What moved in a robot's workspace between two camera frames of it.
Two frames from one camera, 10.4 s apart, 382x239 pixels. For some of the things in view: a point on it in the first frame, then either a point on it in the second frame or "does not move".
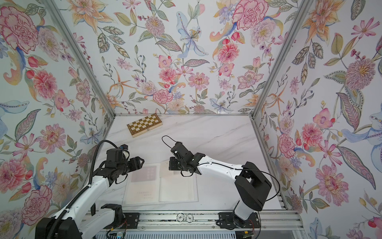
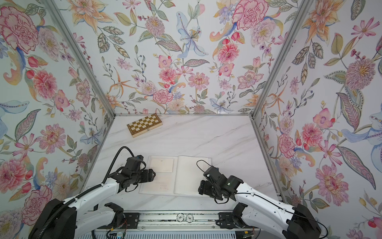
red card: (164, 172) → (162, 165)
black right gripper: (172, 164) → (206, 184)
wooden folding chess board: (139, 127) does not move
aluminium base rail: (202, 224) does not move
